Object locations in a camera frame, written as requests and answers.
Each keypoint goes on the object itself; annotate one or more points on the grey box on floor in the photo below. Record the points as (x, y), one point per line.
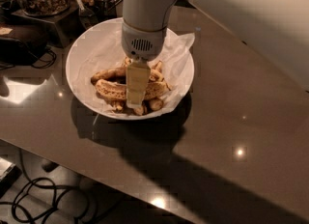
(9, 173)

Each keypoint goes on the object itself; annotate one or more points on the white round bowl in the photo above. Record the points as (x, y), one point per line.
(83, 57)

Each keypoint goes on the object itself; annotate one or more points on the rear spotted ripe banana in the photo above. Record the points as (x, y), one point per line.
(107, 73)

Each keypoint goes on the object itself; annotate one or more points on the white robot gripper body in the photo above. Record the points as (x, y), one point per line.
(140, 43)

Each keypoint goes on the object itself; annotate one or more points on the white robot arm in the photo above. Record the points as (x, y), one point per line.
(277, 29)

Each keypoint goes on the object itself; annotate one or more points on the white paper liner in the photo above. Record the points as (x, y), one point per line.
(103, 46)

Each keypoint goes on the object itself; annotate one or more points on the dark tray stand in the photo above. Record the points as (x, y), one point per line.
(62, 29)

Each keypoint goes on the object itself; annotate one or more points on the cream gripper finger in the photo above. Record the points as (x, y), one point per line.
(137, 77)

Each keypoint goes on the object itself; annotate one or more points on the front spotted ripe banana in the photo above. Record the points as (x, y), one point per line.
(115, 91)

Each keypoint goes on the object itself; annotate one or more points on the metal scoop with tag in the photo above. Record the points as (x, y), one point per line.
(87, 17)

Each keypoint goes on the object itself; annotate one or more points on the spotted ripe banana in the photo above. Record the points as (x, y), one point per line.
(115, 91)
(107, 73)

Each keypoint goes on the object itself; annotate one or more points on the black device with cable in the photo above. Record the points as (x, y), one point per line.
(24, 45)

